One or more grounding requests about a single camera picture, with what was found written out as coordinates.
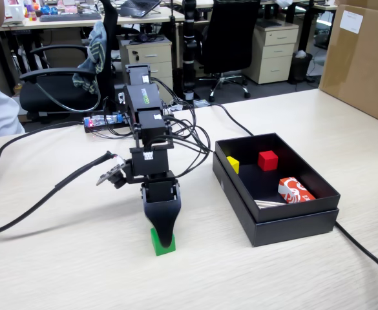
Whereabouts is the green wooden cube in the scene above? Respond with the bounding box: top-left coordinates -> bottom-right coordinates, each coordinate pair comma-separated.
150,227 -> 176,256

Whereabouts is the black cardboard box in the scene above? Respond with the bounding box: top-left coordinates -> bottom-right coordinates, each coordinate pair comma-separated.
215,132 -> 341,223

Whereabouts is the black waste bin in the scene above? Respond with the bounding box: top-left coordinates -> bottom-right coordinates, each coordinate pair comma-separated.
288,51 -> 314,83

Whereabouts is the black open box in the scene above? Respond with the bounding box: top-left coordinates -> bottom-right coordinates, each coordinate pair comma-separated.
211,151 -> 340,248

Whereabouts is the black computer keyboard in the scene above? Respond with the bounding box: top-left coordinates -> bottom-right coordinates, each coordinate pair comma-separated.
39,12 -> 103,23

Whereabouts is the grey striped towel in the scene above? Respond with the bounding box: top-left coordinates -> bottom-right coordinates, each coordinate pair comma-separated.
72,21 -> 109,95

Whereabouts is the black laptop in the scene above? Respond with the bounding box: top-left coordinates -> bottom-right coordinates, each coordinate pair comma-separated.
115,0 -> 162,19

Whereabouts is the black gripper motor block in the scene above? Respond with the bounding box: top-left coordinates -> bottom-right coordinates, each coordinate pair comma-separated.
140,178 -> 182,250

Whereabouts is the beige office desk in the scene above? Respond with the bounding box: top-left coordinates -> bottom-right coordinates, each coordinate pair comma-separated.
0,5 -> 187,34

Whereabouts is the black power cable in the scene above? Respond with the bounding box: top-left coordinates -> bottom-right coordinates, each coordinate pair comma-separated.
193,102 -> 378,310

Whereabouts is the yellow wooden cube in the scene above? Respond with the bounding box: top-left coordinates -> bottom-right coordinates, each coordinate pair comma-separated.
226,156 -> 240,174

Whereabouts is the thick black sleeved cable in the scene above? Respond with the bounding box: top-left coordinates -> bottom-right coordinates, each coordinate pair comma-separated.
0,120 -> 125,237

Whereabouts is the white shipping label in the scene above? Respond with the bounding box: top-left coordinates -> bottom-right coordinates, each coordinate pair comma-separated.
339,10 -> 364,35

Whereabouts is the black mesh office chair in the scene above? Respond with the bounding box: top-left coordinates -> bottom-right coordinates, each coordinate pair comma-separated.
194,0 -> 262,103

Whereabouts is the large brown cardboard box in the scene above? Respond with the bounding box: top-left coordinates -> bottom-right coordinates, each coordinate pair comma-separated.
318,0 -> 378,129

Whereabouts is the black office chair with armrests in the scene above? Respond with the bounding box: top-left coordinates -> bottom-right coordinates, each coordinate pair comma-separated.
18,0 -> 120,125

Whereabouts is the silver metal piece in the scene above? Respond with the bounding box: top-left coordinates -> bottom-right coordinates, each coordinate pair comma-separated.
254,199 -> 288,209

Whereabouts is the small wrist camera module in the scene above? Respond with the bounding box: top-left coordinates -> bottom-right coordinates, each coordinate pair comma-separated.
95,159 -> 129,190

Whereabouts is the beige drawer cabinet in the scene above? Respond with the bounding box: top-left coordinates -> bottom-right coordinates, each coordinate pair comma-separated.
242,21 -> 300,85
117,34 -> 174,105

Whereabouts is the red wooden cube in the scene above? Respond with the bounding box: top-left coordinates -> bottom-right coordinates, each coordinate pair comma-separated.
258,150 -> 279,172

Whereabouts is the orange white printed carton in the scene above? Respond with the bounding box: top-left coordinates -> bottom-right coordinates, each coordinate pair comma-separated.
278,176 -> 317,204

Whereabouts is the controller board with lights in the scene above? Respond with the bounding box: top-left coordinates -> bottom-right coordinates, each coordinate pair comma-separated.
83,112 -> 125,134

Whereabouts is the black vertical pole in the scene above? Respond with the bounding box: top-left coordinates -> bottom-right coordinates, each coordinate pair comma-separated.
180,0 -> 198,110

